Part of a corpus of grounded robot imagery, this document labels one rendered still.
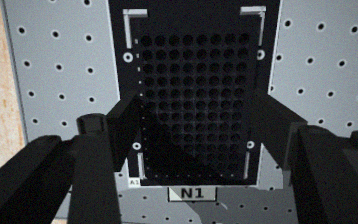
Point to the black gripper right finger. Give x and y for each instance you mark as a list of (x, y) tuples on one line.
[(325, 184)]

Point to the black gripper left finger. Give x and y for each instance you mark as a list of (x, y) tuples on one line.
[(36, 180)]

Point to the white label plate reading n1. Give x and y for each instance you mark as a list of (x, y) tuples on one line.
[(192, 194)]

